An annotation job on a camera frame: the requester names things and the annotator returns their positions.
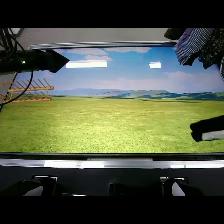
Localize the brown clothes hanger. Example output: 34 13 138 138
6 78 55 93
0 91 53 104

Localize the dark brown garment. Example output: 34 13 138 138
163 27 188 42

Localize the checked shirt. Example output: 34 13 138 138
173 27 215 66

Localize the dark patterned garment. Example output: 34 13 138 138
199 27 224 79

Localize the silver frame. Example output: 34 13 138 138
0 158 224 196

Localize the black cable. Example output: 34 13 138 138
0 27 35 108

